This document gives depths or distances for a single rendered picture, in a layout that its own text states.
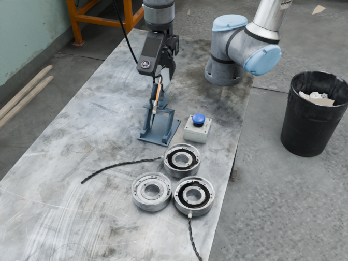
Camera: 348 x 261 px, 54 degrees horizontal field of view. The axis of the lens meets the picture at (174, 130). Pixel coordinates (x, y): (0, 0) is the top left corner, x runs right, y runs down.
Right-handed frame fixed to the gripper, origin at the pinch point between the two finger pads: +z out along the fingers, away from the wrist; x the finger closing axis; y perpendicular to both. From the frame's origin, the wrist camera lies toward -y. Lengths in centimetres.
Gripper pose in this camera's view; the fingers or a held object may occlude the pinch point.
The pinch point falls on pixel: (158, 88)
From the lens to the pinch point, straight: 99.1
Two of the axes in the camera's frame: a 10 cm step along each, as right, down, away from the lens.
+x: -9.4, -2.4, 2.5
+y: 3.5, -6.5, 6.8
